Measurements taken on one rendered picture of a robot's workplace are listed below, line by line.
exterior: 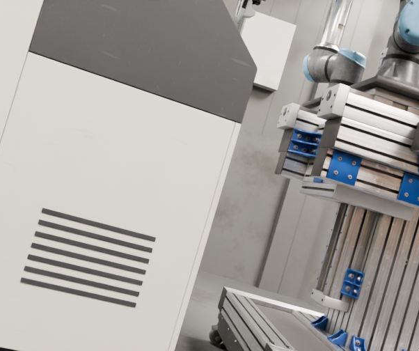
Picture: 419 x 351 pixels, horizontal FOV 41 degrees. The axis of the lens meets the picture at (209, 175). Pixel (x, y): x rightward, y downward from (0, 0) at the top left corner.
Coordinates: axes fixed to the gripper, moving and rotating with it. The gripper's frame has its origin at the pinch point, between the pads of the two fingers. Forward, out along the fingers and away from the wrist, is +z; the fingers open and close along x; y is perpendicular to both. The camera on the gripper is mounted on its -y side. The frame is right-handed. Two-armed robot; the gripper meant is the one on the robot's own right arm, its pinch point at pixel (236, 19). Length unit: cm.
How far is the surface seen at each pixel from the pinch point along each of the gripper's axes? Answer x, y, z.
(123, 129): -47, -34, 52
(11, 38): -47, -66, 40
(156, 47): -47, -31, 30
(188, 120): -47, -18, 45
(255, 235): 200, 117, 84
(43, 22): -47, -60, 33
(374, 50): 193, 165, -78
